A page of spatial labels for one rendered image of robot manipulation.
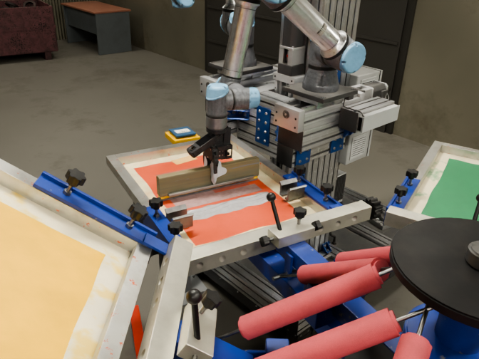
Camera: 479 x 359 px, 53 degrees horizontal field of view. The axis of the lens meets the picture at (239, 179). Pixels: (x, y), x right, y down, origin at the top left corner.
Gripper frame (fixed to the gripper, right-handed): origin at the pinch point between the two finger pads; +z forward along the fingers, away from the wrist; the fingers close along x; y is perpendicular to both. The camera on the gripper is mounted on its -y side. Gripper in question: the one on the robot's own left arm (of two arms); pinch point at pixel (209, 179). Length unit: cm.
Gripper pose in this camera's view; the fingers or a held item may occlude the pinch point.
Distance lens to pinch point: 179.8
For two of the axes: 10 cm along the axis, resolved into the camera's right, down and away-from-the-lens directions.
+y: 8.7, -1.7, 4.6
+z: -0.5, 9.0, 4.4
